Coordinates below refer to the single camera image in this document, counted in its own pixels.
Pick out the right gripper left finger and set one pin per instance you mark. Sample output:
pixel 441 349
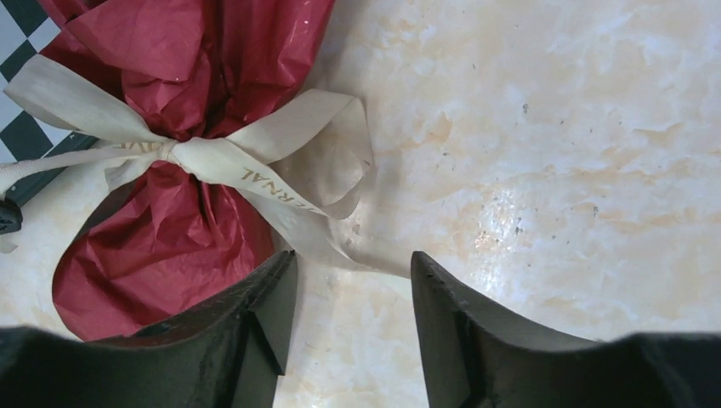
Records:
pixel 226 351

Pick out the red paper flower bouquet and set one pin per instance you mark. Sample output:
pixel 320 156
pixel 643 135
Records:
pixel 190 69

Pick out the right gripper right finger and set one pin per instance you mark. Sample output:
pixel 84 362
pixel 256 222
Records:
pixel 476 352

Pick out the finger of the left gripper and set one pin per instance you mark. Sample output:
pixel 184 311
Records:
pixel 11 217

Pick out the black white chessboard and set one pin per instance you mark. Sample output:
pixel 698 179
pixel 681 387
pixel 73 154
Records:
pixel 25 30

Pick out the cream ribbon with gold lettering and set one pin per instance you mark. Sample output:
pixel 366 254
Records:
pixel 301 167

